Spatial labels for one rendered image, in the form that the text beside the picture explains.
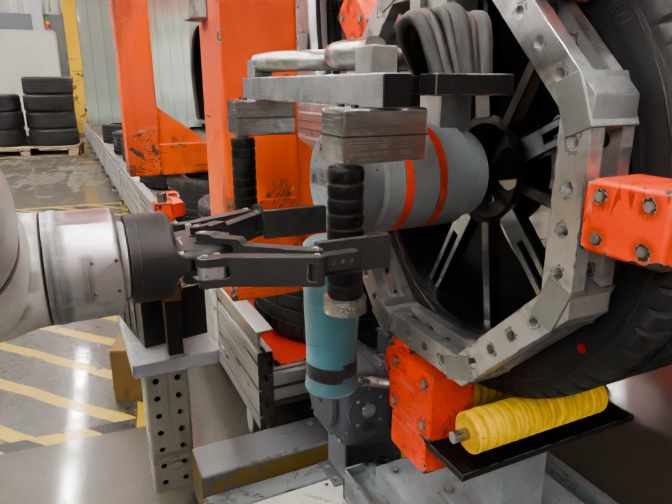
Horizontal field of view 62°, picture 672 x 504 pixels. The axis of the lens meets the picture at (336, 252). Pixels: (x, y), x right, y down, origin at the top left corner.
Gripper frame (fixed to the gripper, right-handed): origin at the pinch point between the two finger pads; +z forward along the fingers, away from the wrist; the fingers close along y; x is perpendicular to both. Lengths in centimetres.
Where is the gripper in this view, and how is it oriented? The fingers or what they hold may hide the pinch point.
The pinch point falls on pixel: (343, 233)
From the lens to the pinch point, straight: 55.3
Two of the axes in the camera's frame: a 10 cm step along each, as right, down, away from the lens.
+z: 9.0, -1.2, 4.1
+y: 4.3, 2.6, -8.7
